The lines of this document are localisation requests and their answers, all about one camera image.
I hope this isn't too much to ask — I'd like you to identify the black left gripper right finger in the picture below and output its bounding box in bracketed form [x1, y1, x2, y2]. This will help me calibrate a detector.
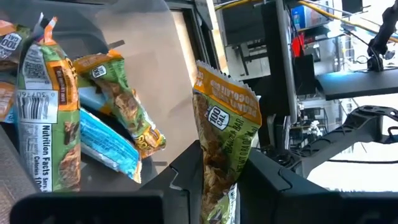
[238, 149, 342, 224]

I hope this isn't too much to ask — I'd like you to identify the grey translucent plastic bin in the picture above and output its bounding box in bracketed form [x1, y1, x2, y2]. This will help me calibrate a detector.
[0, 0, 200, 200]

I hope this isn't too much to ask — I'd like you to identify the blue box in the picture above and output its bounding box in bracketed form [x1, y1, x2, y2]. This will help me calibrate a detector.
[291, 3, 331, 30]

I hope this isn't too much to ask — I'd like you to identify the yellow cable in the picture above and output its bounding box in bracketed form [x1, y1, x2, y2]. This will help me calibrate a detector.
[214, 0, 398, 44]

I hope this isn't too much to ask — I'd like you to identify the red plastic item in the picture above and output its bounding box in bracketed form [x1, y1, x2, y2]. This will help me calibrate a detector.
[291, 33, 305, 58]

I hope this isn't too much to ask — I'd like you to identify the black pole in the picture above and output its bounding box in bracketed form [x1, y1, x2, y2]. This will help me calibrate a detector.
[366, 0, 398, 73]

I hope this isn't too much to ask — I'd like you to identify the grey cart top panel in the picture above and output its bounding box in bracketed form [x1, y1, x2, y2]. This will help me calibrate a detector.
[316, 67, 398, 101]

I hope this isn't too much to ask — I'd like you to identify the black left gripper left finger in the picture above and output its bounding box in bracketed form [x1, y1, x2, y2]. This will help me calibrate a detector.
[139, 140, 205, 224]

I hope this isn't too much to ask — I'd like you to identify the black aluminium rig frame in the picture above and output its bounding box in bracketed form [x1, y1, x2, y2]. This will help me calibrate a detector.
[259, 0, 299, 150]

